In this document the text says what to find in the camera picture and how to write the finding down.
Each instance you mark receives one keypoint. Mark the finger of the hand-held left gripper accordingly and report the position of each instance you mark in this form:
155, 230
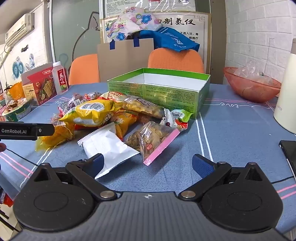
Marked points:
46, 130

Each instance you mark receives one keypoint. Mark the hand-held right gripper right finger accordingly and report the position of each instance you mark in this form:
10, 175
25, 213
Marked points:
202, 165

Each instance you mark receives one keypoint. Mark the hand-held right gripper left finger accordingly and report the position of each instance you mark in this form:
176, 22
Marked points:
96, 165

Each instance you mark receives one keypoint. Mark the orange snack packet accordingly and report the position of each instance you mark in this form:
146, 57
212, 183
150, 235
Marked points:
123, 122

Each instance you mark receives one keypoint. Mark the clear pink-edged snack packet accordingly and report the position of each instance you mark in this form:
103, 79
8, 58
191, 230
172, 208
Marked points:
150, 139

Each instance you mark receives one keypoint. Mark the green cardboard box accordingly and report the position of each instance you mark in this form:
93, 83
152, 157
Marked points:
161, 92

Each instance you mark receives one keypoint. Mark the person's left hand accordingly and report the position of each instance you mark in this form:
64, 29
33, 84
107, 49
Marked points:
2, 147

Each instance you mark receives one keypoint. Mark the yellow orange translucent packet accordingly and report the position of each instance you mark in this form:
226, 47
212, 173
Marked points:
55, 136

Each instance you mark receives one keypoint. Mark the instant noodle bowl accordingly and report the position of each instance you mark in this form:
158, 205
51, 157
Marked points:
16, 111

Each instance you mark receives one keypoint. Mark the white snack packet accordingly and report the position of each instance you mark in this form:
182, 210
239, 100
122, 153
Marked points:
108, 146

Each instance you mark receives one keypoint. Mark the orange plastic bag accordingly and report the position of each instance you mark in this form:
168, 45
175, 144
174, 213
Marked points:
16, 91

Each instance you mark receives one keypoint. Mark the red cracker box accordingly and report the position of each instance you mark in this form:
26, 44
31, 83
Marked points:
41, 85

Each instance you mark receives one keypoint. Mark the yellow snack packet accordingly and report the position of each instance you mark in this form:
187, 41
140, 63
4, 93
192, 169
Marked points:
92, 111

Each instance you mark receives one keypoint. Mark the red label drink bottle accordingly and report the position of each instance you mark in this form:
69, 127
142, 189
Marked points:
60, 78

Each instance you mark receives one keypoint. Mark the green red snack packet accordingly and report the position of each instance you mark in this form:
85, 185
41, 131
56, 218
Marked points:
180, 115

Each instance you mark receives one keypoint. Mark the orange chair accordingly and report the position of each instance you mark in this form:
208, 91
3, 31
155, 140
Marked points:
83, 69
175, 60

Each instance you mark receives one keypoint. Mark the clear peanut packet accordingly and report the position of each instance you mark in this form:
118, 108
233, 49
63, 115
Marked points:
143, 106

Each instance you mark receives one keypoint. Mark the black flat device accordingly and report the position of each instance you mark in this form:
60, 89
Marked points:
289, 150

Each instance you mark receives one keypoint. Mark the red plastic bag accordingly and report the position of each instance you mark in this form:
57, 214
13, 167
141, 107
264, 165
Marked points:
254, 92

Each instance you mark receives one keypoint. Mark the white air conditioner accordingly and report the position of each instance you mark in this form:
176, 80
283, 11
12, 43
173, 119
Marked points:
19, 30

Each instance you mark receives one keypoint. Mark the brown paper bag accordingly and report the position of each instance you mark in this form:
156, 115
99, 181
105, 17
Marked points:
124, 60

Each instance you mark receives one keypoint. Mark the clear plastic bag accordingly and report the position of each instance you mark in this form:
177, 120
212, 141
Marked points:
252, 71

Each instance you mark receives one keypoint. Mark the white kettle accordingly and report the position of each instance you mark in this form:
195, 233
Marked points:
288, 92

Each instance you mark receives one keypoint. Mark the blue plastic bag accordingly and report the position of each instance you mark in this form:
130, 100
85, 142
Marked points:
168, 39

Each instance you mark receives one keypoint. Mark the floral cloth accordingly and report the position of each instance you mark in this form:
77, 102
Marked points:
138, 20

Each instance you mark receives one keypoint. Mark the calligraphy wall poster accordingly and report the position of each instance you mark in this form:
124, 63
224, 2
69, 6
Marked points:
200, 41

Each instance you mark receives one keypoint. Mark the laminated wall poster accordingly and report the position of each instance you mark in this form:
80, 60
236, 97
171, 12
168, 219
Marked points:
161, 4

